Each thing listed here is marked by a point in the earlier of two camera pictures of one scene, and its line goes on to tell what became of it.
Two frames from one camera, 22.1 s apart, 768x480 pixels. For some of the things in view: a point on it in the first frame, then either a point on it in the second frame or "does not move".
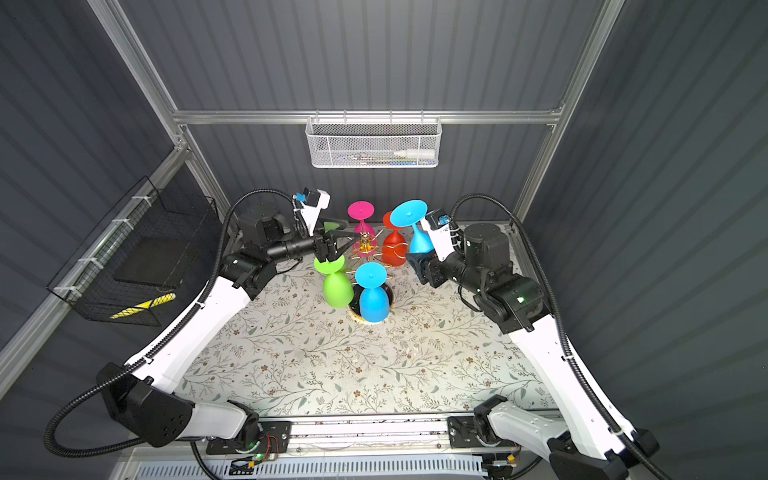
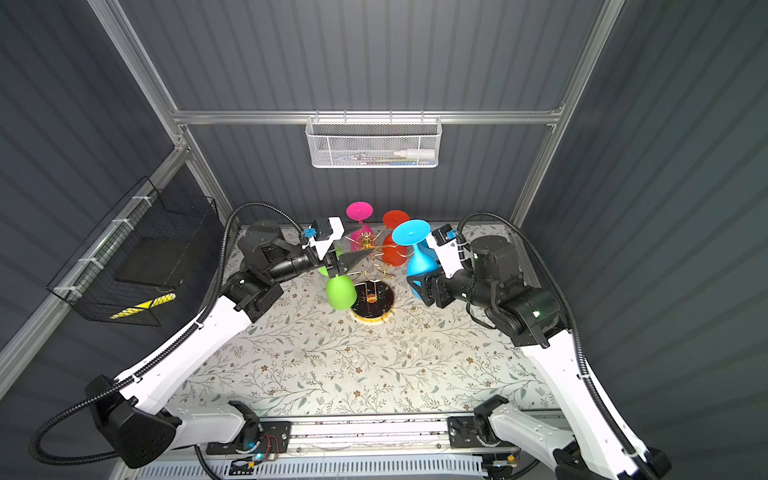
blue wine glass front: (374, 302) → (421, 259)
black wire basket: (156, 243) does not move
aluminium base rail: (367, 436) does not move
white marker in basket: (417, 153) does not move
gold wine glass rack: (367, 248) does not move
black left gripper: (332, 236) → (347, 259)
